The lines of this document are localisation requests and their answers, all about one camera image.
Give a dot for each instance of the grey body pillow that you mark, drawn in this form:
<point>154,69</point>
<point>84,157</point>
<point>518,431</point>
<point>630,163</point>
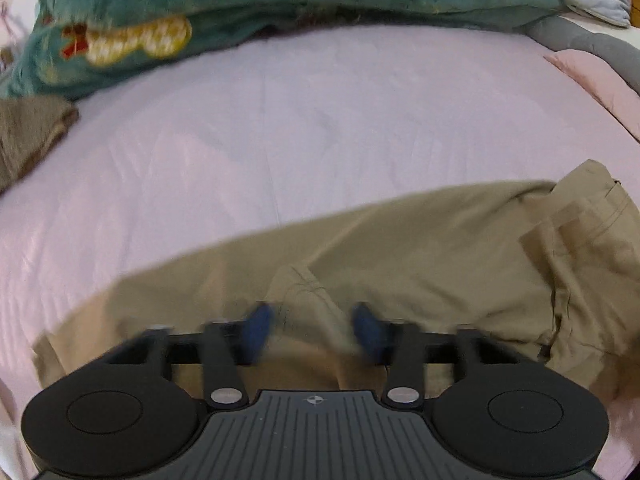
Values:
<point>575,37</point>

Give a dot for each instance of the pink pillow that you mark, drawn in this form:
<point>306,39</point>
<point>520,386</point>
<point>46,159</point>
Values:
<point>605,85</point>

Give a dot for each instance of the tan t-shirt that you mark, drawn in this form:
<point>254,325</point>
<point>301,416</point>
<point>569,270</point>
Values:
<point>425,250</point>

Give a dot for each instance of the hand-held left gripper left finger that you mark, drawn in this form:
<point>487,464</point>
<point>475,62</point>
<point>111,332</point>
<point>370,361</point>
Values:
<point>257,331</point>

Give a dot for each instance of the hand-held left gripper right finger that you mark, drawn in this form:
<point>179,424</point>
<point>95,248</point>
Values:
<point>367,332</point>

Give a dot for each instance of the brown knit cloth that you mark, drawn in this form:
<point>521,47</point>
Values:
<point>30,130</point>

